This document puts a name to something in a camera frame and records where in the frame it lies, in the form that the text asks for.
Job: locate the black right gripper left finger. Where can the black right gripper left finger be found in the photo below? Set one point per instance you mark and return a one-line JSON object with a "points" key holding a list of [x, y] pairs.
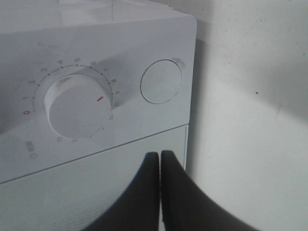
{"points": [[138, 207]]}

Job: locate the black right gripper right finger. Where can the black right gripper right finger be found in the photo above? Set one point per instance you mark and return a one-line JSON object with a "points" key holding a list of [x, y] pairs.
{"points": [[184, 205]]}

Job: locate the white microwave knob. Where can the white microwave knob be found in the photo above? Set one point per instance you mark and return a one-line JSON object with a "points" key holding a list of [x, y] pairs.
{"points": [[78, 105]]}

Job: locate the round white door button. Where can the round white door button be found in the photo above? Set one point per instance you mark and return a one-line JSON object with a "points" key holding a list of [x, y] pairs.
{"points": [[161, 81]]}

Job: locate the white microwave oven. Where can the white microwave oven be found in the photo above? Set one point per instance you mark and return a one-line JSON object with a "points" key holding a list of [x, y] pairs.
{"points": [[42, 41]]}

